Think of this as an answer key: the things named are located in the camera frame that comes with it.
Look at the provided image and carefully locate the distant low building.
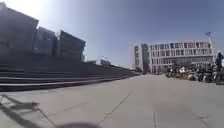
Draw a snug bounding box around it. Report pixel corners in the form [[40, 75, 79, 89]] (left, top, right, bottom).
[[85, 57, 113, 67]]

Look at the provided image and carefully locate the grey paved plaza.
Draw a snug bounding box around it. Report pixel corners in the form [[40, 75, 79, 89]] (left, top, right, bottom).
[[0, 73, 224, 128]]

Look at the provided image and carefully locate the white building with window rows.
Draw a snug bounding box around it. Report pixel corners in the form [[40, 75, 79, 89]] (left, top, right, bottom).
[[131, 39, 216, 74]]

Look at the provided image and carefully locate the row of parked motorcycles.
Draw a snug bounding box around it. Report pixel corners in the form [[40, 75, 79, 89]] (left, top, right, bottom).
[[164, 61, 224, 86]]

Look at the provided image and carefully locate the large dark grey building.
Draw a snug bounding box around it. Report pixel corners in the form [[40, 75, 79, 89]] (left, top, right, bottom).
[[0, 2, 40, 62]]

